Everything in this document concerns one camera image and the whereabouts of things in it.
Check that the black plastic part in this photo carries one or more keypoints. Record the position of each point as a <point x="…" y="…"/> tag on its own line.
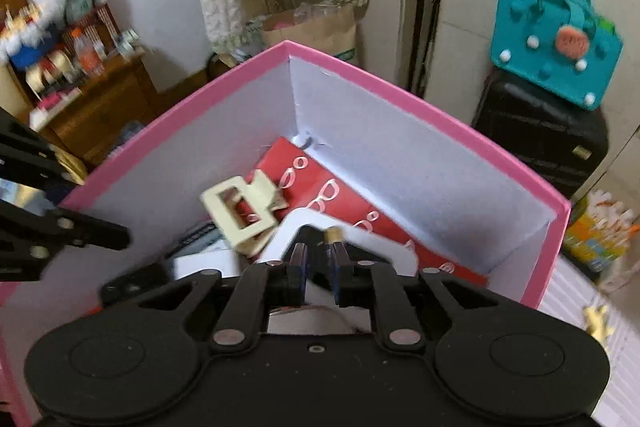
<point x="132" y="284"/>

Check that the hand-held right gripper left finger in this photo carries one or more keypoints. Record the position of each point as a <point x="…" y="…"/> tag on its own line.
<point x="299" y="267"/>

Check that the red printed packet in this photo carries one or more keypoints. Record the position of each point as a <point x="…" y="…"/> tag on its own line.
<point x="350" y="202"/>

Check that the black suitcase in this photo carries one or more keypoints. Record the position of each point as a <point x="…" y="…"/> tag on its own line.
<point x="545" y="142"/>

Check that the small tan stopper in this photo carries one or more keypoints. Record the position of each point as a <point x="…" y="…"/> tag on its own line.
<point x="334" y="234"/>

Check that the orange capped bottle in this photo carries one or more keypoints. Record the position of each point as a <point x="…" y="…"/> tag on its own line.
<point x="85" y="52"/>

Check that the small yellow toy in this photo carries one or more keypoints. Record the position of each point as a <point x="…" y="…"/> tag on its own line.
<point x="597" y="319"/>

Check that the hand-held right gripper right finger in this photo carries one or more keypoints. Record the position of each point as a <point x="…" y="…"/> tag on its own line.
<point x="341" y="272"/>

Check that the brown paper bag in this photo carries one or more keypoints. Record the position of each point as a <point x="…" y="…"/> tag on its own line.
<point x="325" y="34"/>

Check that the cream hair claw clip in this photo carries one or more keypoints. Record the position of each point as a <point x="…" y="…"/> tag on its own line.
<point x="250" y="232"/>

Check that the white device with black screen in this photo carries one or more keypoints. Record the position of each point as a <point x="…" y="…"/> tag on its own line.
<point x="385" y="252"/>

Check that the pink cardboard box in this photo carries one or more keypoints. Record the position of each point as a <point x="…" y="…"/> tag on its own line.
<point x="425" y="172"/>

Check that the black flat ribbed device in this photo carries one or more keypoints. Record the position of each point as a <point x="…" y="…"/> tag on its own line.
<point x="197" y="238"/>

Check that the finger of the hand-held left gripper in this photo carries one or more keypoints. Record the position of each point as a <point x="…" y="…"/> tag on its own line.
<point x="90" y="229"/>
<point x="35" y="152"/>

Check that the wooden cabinet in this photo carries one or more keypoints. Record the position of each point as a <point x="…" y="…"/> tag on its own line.
<point x="105" y="107"/>

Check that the colourful printed box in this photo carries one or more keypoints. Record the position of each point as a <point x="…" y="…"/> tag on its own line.
<point x="595" y="237"/>

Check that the teal felt handbag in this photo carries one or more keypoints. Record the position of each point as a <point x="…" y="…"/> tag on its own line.
<point x="545" y="57"/>

